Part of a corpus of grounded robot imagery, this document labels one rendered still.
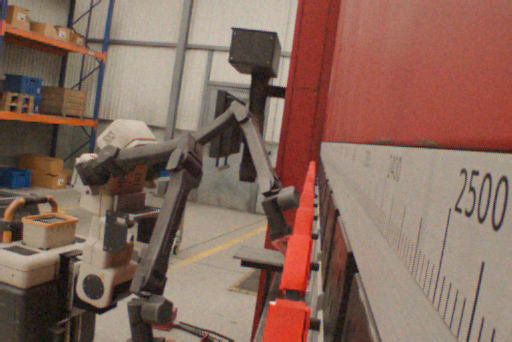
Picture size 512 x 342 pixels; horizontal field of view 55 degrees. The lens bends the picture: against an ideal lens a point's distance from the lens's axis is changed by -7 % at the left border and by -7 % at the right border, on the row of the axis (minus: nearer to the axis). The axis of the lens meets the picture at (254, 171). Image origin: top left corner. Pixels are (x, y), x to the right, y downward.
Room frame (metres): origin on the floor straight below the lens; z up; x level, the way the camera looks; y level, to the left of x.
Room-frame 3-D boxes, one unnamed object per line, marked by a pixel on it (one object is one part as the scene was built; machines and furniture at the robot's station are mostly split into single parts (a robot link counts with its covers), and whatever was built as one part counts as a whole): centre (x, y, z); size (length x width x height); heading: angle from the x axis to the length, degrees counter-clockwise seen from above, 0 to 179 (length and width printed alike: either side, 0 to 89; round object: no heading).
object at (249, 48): (3.03, 0.08, 1.53); 0.51 x 0.25 x 0.85; 174
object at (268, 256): (1.75, -0.11, 1.00); 0.26 x 0.18 x 0.01; 84
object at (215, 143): (2.99, 0.17, 1.42); 0.45 x 0.12 x 0.36; 174
